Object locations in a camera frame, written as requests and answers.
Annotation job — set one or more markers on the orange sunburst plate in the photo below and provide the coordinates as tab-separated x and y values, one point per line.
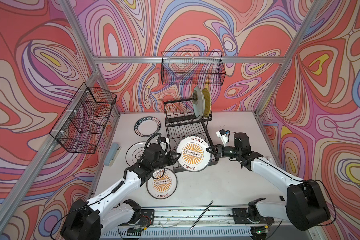
163	184
194	155

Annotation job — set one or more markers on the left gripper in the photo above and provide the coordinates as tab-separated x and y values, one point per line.
169	156

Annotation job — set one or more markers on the light blue sponge block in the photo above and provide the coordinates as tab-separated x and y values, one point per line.
112	154

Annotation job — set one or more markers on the yellow striped plate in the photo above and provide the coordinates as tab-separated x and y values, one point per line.
208	102

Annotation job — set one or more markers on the black rimmed lettered plate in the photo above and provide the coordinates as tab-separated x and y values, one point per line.
147	126

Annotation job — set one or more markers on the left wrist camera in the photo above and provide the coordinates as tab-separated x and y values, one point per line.
164	143

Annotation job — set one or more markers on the back wall wire basket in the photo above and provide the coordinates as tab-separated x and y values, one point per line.
201	68

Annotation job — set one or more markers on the wall wire basket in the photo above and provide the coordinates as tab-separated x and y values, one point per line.
201	68
80	128

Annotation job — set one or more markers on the metal rod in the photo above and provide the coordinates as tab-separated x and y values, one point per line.
201	215

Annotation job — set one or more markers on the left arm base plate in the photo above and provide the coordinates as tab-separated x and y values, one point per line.
143	218

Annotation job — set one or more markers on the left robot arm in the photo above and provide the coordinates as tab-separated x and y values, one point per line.
89	220

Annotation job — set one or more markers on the white plate under left gripper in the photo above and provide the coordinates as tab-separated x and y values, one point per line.
134	153

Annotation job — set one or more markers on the black wire dish rack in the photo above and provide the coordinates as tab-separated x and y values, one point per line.
181	122

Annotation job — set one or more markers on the left wall wire basket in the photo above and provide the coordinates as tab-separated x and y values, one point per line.
80	128

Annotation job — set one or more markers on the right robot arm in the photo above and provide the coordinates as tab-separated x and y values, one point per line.
302	202

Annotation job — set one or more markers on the pale green flower plate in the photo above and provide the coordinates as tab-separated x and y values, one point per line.
198	103

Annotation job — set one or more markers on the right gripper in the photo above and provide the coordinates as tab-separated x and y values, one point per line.
216	154

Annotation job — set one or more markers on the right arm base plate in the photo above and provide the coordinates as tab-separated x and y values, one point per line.
245	216

